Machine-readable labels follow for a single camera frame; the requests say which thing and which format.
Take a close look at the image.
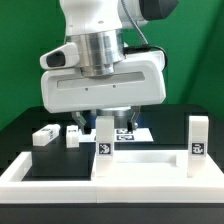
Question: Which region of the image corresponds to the white U-shaped frame fixture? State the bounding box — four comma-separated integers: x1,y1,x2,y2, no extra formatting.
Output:
0,152,99,204

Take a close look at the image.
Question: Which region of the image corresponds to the white desk top panel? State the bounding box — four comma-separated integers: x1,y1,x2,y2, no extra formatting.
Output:
94,150,224,203

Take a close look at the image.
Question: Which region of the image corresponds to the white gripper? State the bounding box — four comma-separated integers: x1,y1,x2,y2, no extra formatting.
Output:
40,42,166,134

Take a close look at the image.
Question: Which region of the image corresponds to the white marker tag sheet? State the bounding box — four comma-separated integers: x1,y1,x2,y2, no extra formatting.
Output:
79,128,153,143

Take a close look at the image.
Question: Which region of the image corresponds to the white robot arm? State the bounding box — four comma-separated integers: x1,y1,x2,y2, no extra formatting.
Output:
40,0,180,134

